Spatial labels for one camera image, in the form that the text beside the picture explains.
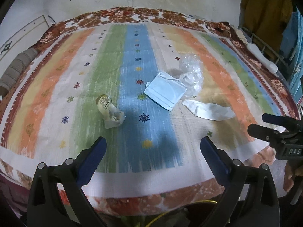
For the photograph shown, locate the white tissue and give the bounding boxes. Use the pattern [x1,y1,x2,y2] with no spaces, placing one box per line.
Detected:
[182,99,236,121]

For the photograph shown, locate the clear plastic bag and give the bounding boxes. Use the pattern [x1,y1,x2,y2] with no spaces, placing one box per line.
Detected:
[179,54,204,99]

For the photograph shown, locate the light blue face mask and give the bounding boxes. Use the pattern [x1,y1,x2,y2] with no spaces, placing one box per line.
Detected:
[144,71,186,111]

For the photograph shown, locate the striped colourful bed mat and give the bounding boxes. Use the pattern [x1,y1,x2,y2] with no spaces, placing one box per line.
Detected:
[0,22,287,199]

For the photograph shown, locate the blue patterned cloth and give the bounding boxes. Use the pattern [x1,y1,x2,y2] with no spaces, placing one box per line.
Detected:
[279,10,302,103]

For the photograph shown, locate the grey ribbed pillow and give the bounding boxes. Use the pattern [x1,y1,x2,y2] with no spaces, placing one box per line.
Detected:
[1,48,38,98]

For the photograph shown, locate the yellow hanging garment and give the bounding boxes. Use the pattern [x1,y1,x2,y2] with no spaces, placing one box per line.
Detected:
[240,0,293,53]

